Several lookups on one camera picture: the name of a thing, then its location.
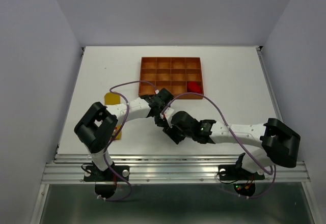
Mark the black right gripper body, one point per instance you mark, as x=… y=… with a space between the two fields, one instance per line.
x=176 y=134

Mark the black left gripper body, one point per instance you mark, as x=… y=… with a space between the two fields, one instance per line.
x=159 y=122

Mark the red sock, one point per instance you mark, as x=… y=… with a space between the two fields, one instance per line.
x=194 y=87

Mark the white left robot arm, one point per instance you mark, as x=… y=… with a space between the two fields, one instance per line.
x=96 y=128

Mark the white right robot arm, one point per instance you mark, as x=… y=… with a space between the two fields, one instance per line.
x=264 y=145

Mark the orange compartment tray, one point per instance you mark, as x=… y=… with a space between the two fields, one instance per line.
x=171 y=73

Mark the yellow sock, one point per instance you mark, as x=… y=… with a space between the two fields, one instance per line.
x=113 y=99

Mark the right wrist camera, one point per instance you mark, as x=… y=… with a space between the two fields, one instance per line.
x=167 y=116

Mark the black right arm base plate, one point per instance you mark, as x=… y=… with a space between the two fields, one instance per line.
x=229 y=172

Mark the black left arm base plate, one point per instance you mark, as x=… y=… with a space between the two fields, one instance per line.
x=93 y=174

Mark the aluminium mounting rail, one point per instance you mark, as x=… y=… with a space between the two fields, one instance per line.
x=152 y=169

